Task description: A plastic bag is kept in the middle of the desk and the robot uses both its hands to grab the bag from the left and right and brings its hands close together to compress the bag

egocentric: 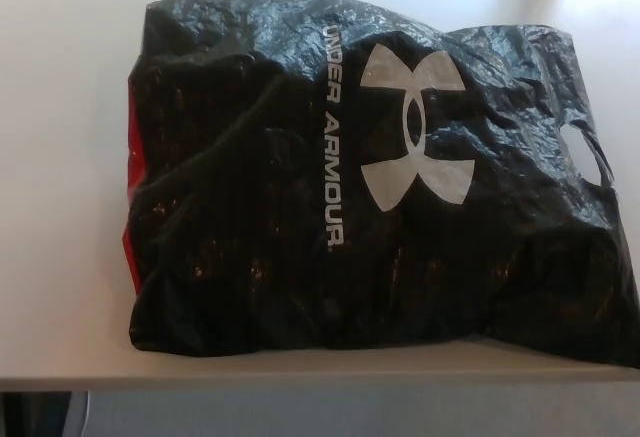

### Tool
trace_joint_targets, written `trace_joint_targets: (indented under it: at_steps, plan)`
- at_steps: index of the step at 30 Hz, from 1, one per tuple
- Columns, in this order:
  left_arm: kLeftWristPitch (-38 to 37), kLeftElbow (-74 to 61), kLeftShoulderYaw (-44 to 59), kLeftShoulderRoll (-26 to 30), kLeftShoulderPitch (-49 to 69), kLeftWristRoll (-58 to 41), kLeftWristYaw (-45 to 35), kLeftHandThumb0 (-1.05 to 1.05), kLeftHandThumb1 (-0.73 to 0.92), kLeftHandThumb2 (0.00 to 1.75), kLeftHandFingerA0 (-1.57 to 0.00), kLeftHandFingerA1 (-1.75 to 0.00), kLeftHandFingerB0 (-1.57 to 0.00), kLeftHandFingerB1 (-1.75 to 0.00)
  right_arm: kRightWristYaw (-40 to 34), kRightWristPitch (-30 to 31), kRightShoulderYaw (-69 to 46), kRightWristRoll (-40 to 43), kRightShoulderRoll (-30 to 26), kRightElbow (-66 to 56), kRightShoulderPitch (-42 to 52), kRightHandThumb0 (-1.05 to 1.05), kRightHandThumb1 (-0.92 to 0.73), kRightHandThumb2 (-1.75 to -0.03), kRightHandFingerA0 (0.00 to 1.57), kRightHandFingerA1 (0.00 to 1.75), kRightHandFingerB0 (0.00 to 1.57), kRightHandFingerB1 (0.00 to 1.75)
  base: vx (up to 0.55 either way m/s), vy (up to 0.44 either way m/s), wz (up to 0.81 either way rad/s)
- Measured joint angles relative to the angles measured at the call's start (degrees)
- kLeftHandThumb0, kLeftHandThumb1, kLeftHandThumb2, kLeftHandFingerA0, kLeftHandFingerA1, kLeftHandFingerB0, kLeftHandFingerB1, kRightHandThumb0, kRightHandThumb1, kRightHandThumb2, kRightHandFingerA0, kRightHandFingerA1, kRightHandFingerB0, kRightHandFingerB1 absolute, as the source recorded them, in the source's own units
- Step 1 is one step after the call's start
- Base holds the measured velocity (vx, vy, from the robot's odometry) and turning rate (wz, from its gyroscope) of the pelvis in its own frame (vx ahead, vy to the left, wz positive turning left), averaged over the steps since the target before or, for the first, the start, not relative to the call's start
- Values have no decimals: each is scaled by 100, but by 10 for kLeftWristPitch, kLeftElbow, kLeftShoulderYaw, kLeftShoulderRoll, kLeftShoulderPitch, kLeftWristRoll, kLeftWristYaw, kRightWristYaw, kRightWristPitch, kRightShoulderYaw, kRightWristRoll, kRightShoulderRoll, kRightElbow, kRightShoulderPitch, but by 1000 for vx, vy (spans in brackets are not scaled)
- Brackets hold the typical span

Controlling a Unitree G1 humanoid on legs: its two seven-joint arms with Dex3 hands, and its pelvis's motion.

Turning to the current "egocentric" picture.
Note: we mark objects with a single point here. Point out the black Under Armour plastic bag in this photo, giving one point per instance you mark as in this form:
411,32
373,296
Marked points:
240,197

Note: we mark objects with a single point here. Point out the dark desk leg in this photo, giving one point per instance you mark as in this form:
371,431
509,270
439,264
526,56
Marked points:
30,414

